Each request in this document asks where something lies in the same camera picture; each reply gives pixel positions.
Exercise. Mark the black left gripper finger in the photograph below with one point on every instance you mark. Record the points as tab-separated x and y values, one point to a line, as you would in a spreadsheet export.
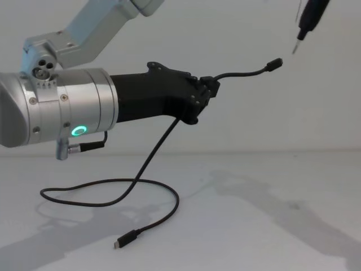
211	91
209	81

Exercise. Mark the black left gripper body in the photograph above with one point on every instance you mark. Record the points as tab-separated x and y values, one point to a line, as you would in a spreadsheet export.
146	96

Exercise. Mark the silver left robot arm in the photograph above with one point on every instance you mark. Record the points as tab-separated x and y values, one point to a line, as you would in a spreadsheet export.
76	101

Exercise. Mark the black plug with silver tip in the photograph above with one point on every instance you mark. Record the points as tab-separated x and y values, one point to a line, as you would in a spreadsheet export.
308	19

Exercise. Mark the white table cloth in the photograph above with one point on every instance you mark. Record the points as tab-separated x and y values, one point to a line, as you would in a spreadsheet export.
242	226

